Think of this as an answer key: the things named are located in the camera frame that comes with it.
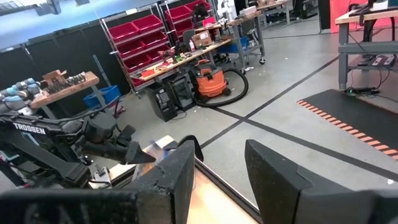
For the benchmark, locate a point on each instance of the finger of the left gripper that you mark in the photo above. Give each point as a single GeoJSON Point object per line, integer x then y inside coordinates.
{"type": "Point", "coordinates": [138, 155]}

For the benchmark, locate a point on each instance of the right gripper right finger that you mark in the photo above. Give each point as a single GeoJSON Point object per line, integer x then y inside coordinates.
{"type": "Point", "coordinates": [280, 193]}

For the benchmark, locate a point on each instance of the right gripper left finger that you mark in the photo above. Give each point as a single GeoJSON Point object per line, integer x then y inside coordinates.
{"type": "Point", "coordinates": [161, 186]}

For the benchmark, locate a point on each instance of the blue Maruchan ramen pack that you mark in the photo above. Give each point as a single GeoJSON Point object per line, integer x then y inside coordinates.
{"type": "Point", "coordinates": [159, 149]}

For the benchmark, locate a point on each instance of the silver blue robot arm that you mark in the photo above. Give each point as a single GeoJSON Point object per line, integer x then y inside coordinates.
{"type": "Point", "coordinates": [15, 95]}

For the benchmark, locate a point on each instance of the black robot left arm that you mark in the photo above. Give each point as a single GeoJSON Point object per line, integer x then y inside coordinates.
{"type": "Point", "coordinates": [29, 128]}

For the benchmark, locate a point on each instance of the blue plastic bin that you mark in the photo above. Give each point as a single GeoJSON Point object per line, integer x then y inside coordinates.
{"type": "Point", "coordinates": [102, 96]}
{"type": "Point", "coordinates": [231, 46]}

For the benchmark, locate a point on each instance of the black computer tower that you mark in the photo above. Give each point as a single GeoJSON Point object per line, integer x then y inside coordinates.
{"type": "Point", "coordinates": [161, 104]}

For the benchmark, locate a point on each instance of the small wooden workbench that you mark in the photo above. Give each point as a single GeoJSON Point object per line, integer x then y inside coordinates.
{"type": "Point", "coordinates": [65, 90]}

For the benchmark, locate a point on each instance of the black glass-panel computer case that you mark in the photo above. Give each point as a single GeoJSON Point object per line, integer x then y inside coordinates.
{"type": "Point", "coordinates": [180, 91]}

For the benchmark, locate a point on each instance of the open cardboard box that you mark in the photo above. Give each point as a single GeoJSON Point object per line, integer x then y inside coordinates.
{"type": "Point", "coordinates": [54, 76]}

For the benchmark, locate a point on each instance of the red storage bin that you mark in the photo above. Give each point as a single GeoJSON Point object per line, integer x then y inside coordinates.
{"type": "Point", "coordinates": [158, 54]}
{"type": "Point", "coordinates": [199, 4]}
{"type": "Point", "coordinates": [136, 63]}
{"type": "Point", "coordinates": [122, 31]}
{"type": "Point", "coordinates": [155, 40]}
{"type": "Point", "coordinates": [147, 23]}
{"type": "Point", "coordinates": [184, 26]}
{"type": "Point", "coordinates": [130, 48]}
{"type": "Point", "coordinates": [178, 14]}

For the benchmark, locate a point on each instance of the orange shop vacuum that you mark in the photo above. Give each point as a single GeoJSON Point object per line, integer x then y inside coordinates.
{"type": "Point", "coordinates": [211, 81]}

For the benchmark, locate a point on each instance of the black partition panels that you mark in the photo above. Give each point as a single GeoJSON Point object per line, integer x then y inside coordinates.
{"type": "Point", "coordinates": [62, 53]}

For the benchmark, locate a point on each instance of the black mat orange stripes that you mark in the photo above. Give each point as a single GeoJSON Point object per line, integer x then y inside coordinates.
{"type": "Point", "coordinates": [357, 118]}

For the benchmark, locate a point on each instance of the long cluttered wooden workbench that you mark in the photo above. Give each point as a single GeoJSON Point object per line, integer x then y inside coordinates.
{"type": "Point", "coordinates": [186, 59]}

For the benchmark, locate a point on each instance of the metal shelf rack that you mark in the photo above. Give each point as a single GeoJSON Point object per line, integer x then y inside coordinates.
{"type": "Point", "coordinates": [164, 15]}
{"type": "Point", "coordinates": [109, 37]}

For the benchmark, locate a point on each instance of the cardboard box white label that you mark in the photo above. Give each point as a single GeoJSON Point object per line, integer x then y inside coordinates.
{"type": "Point", "coordinates": [201, 39]}

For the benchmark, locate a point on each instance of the grey workbench on casters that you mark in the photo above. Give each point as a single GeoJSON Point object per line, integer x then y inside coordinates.
{"type": "Point", "coordinates": [245, 34]}

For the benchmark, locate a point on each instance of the grey workbench wooden top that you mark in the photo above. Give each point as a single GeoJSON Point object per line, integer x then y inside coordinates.
{"type": "Point", "coordinates": [357, 48]}

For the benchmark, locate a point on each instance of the white robot figure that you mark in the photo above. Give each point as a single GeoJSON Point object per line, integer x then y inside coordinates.
{"type": "Point", "coordinates": [225, 9]}

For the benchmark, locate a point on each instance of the red partition panel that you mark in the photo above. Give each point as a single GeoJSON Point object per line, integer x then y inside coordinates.
{"type": "Point", "coordinates": [342, 15]}

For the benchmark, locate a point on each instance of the black aluminium table frame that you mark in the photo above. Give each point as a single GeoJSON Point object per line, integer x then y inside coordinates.
{"type": "Point", "coordinates": [224, 189]}

